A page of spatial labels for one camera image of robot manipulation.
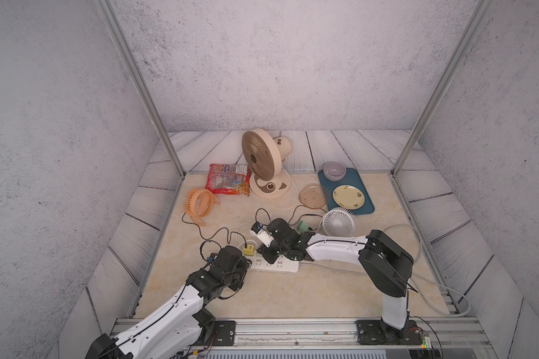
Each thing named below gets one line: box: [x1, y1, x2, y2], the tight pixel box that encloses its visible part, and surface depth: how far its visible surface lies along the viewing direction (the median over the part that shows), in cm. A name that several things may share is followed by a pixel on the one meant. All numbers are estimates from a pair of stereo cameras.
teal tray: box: [318, 167, 376, 216], surface depth 114 cm
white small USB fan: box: [321, 206, 357, 238], surface depth 93 cm
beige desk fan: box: [241, 128, 293, 199], surface depth 101 cm
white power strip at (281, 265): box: [250, 252, 300, 274], surface depth 88 cm
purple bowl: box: [323, 161, 347, 182], surface depth 117 cm
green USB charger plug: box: [297, 220, 310, 232], surface depth 101 cm
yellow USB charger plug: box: [243, 244, 255, 257], surface depth 88 cm
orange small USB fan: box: [182, 188, 221, 227], surface depth 100 cm
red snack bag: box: [205, 163, 251, 197], surface depth 113 cm
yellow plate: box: [332, 184, 367, 211], surface depth 113 cm
